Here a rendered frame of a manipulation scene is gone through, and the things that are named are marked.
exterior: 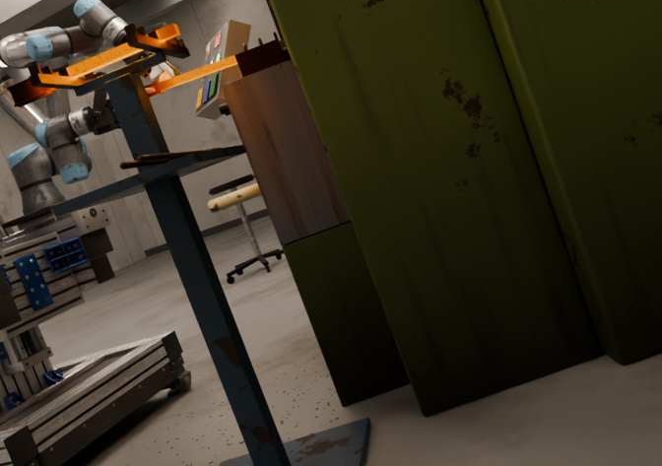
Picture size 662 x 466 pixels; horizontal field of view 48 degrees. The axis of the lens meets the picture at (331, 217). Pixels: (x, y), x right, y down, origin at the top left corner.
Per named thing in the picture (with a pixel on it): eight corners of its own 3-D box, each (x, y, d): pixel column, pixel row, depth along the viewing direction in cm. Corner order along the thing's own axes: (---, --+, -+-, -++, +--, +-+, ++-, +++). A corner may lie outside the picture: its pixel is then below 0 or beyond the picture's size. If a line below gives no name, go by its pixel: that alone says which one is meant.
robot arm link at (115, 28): (123, 19, 215) (114, 14, 207) (135, 30, 215) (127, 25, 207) (106, 39, 215) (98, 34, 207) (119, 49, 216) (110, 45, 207)
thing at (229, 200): (211, 215, 251) (206, 200, 250) (214, 214, 256) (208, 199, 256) (333, 170, 249) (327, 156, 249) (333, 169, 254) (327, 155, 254)
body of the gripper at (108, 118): (137, 122, 218) (99, 136, 218) (127, 94, 217) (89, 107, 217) (130, 121, 210) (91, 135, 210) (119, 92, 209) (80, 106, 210)
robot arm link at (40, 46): (-20, 40, 241) (28, 27, 204) (14, 33, 248) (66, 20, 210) (-9, 75, 245) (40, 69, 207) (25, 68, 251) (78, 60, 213)
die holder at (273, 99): (281, 245, 195) (220, 86, 191) (290, 230, 233) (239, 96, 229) (482, 172, 193) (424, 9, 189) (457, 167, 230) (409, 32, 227)
